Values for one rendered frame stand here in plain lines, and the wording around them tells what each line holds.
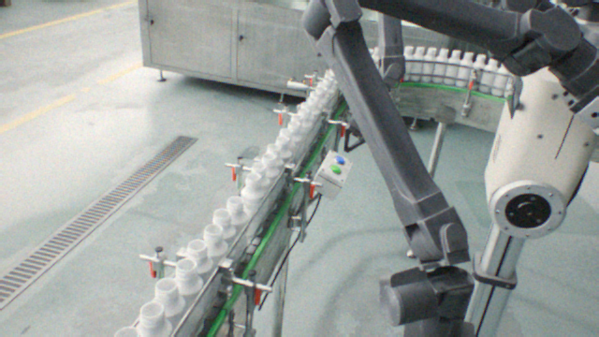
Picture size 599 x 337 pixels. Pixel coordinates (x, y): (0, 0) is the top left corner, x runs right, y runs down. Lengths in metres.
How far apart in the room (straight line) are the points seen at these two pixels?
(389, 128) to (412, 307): 0.25
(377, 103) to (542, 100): 0.50
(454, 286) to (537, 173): 0.56
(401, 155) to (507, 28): 0.31
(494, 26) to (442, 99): 1.78
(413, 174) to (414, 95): 1.93
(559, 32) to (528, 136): 0.30
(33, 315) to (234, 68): 2.92
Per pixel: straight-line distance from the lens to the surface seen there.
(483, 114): 2.67
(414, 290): 0.70
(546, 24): 0.93
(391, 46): 1.29
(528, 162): 1.21
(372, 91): 0.74
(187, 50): 4.96
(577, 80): 0.99
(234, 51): 4.76
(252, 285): 1.03
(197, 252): 1.00
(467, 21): 0.88
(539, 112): 1.16
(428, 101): 2.67
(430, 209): 0.72
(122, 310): 2.58
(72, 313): 2.62
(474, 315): 1.53
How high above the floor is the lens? 1.78
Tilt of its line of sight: 29 degrees down
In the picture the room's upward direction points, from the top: 6 degrees clockwise
